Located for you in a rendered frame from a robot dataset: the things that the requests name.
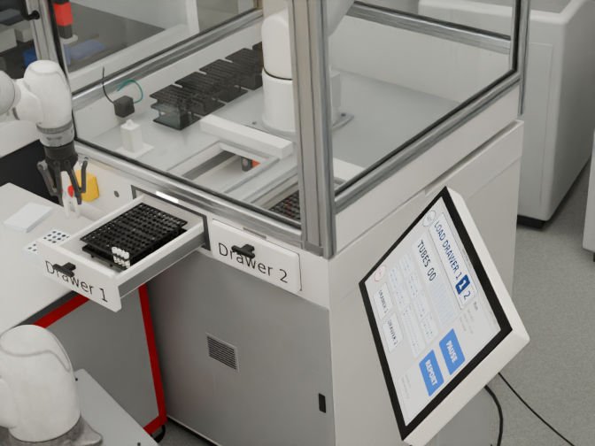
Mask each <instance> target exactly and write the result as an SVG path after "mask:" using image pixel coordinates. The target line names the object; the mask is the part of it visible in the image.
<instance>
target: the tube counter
mask: <svg viewBox="0 0 595 446"><path fill-rule="evenodd" d="M423 279H424V280H425V283H426V286H427V288H428V291H429V295H430V297H431V300H432V303H433V304H434V307H435V310H436V312H437V316H438V319H439V321H440V324H441V327H442V329H443V330H444V329H445V328H446V327H447V326H448V324H449V323H450V322H451V321H452V320H453V319H454V318H455V317H456V316H457V315H458V314H457V312H456V310H455V307H454V305H453V302H452V299H451V297H450V294H449V292H448V289H447V287H446V285H445V282H444V278H443V276H442V274H441V272H440V269H439V267H438V264H437V262H436V263H435V264H434V265H433V266H431V267H430V269H429V270H428V271H427V272H426V273H425V274H424V275H423Z"/></svg>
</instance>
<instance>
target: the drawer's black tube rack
mask: <svg viewBox="0 0 595 446"><path fill-rule="evenodd" d="M136 208H137V209H136ZM148 208H150V209H148ZM151 210H152V211H151ZM134 212H135V213H134ZM147 212H148V213H147ZM129 215H131V216H129ZM163 215H165V216H163ZM116 219H117V220H116ZM175 219H177V220H175ZM178 221H180V222H178ZM110 223H111V224H110ZM182 223H183V224H182ZM186 224H188V221H186V220H183V219H180V218H177V217H175V216H174V215H171V214H169V213H167V212H164V211H161V210H159V209H157V208H154V207H152V206H150V205H148V204H144V203H139V204H138V205H136V206H134V207H133V208H131V209H129V210H128V211H125V212H124V213H122V214H121V215H119V216H118V217H116V218H114V219H112V220H110V221H108V222H107V223H105V224H103V225H102V226H101V227H99V228H97V229H95V230H93V231H92V232H90V233H88V234H87V235H86V236H87V237H90V238H92V239H94V240H97V241H99V242H101V243H103V244H105V245H107V246H110V247H112V248H113V247H116V248H117V249H121V250H124V251H125V252H128V255H129V256H130V257H131V259H129V263H130V267H131V266H133V265H135V264H136V263H138V262H139V261H141V260H143V259H144V258H146V257H148V256H149V255H150V254H152V253H153V252H155V251H156V250H159V249H160V248H162V247H163V246H165V245H166V244H168V243H170V242H171V241H172V240H174V239H176V238H177V237H179V236H180V235H182V234H184V233H186V232H187V231H189V230H186V229H184V228H182V227H183V226H184V225H186ZM99 229H101V230H99ZM103 231H104V232H103ZM99 234H100V235H99ZM89 235H90V236H89ZM107 246H106V247H107ZM82 251H84V252H86V253H89V254H90V255H91V257H92V258H93V257H96V258H99V259H101V260H103V261H104V262H106V263H108V264H110V267H113V266H116V267H118V268H119V269H121V270H123V271H126V270H127V269H128V268H126V266H122V264H121V265H119V262H118V263H115V262H114V258H113V255H110V254H108V253H106V252H104V251H102V250H100V249H98V248H96V247H93V246H91V245H89V244H87V245H85V246H83V247H82Z"/></svg>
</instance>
